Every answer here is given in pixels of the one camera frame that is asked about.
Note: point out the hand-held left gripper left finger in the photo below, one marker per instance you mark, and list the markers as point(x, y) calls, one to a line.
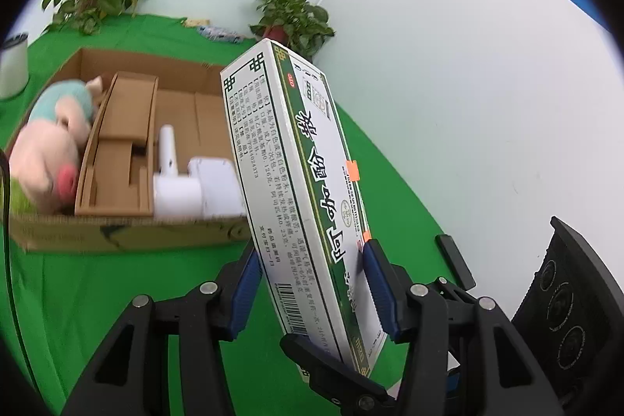
point(243, 294)

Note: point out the blue patterned tissue packet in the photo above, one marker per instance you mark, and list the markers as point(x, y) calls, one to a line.
point(219, 34)

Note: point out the white handheld device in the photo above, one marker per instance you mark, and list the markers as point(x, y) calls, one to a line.
point(175, 196)

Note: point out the green plant in red pot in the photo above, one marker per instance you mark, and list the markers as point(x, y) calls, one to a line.
point(292, 16)

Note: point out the large cardboard box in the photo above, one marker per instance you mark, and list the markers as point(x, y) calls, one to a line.
point(122, 231)

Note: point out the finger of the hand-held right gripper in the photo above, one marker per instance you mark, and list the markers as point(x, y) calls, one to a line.
point(331, 372)
point(456, 260)

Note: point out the cardboard insert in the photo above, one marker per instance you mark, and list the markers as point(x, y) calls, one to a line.
point(126, 104)

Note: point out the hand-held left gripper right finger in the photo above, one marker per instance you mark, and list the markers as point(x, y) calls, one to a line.
point(380, 289)

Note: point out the white kettle with black lid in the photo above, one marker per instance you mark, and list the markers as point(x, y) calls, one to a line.
point(12, 65)

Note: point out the small yellow packet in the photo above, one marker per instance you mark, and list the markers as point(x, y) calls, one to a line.
point(195, 23)

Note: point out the green and white medicine box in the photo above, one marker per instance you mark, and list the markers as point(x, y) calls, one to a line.
point(292, 153)

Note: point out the pink plush pig toy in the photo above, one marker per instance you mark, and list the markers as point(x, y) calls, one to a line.
point(44, 148)

